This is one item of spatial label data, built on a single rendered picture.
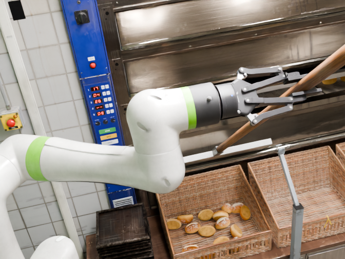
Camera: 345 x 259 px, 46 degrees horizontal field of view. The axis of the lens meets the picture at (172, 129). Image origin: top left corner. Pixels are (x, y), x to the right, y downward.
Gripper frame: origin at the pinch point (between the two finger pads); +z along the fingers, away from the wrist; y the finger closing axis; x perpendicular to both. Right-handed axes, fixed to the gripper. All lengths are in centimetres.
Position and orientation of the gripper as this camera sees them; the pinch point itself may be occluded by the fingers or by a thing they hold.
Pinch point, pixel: (302, 86)
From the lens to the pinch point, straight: 97.0
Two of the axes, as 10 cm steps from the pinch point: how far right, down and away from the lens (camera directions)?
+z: 9.7, -1.9, 1.4
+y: 2.2, 9.6, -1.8
